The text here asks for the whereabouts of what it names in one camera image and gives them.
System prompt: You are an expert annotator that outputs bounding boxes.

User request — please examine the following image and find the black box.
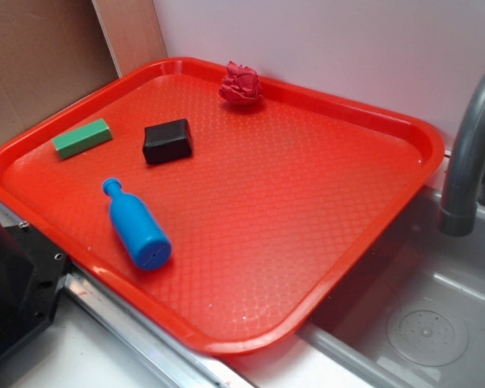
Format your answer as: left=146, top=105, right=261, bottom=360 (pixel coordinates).
left=142, top=119, right=193, bottom=165

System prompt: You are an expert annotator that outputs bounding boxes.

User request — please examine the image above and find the red plastic tray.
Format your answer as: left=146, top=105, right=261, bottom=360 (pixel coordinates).
left=0, top=58, right=445, bottom=355

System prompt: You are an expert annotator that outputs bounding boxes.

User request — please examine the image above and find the blue plastic bottle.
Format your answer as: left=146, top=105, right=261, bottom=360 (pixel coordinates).
left=103, top=178, right=172, bottom=271

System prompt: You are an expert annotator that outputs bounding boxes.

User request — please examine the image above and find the crumpled red paper ball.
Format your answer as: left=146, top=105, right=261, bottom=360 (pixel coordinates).
left=218, top=61, right=264, bottom=106

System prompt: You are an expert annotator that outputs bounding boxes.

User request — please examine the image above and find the green rectangular block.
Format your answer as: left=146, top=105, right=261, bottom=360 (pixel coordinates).
left=53, top=119, right=112, bottom=160

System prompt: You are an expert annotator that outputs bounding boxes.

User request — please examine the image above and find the grey plastic sink basin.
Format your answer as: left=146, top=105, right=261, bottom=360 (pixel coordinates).
left=273, top=167, right=485, bottom=387

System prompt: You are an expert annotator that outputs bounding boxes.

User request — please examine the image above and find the grey faucet spout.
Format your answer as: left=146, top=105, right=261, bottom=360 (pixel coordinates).
left=438, top=74, right=485, bottom=236

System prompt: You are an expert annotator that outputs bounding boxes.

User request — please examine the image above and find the brown cardboard panel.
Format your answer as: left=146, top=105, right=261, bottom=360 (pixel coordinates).
left=0, top=1, right=167, bottom=145

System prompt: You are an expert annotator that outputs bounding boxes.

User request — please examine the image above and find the silver metal rail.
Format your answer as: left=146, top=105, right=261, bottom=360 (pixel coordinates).
left=0, top=189, right=232, bottom=388

